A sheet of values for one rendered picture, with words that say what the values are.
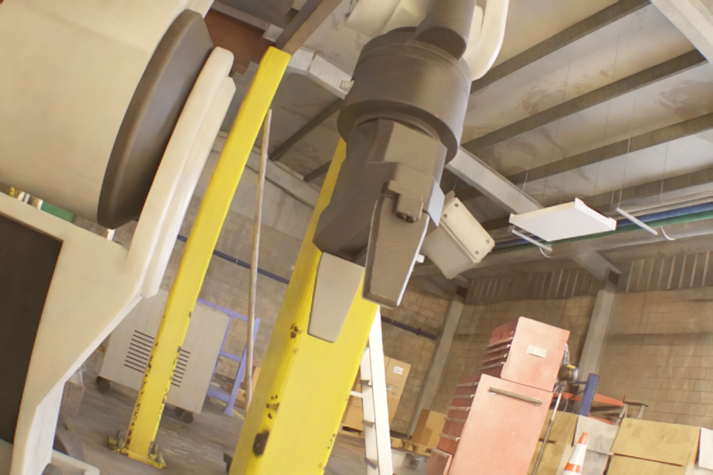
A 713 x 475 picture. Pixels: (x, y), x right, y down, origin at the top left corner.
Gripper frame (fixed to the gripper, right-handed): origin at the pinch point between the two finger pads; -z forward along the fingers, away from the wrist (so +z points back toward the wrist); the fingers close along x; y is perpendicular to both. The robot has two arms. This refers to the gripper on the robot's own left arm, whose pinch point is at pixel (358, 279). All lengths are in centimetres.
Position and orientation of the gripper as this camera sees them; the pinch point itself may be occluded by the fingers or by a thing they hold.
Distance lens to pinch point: 45.1
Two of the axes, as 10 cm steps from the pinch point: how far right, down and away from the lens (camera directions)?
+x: 3.7, -3.2, -8.8
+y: 9.0, 3.6, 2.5
